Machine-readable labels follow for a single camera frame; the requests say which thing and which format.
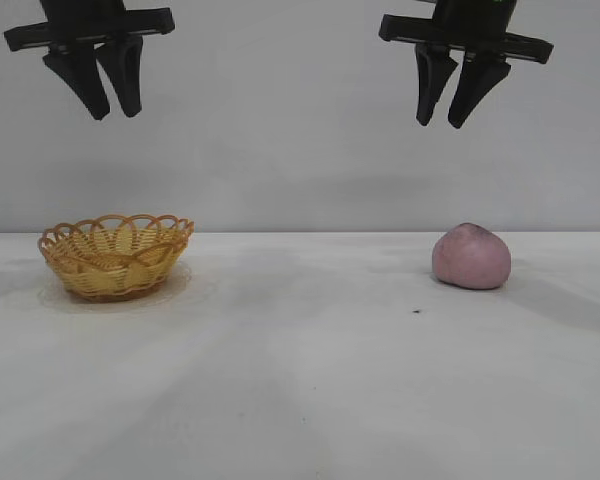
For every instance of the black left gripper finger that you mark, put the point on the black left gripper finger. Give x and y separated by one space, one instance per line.
126 75
82 82

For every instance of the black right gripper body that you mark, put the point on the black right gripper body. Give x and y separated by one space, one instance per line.
467 27

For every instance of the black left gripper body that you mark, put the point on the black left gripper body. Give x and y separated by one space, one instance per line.
85 20

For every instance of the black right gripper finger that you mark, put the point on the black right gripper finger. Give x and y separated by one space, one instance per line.
430 80
472 90

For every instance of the pink peach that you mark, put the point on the pink peach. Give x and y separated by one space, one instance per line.
471 257

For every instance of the yellow woven plastic basket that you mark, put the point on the yellow woven plastic basket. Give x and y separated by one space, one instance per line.
115 265

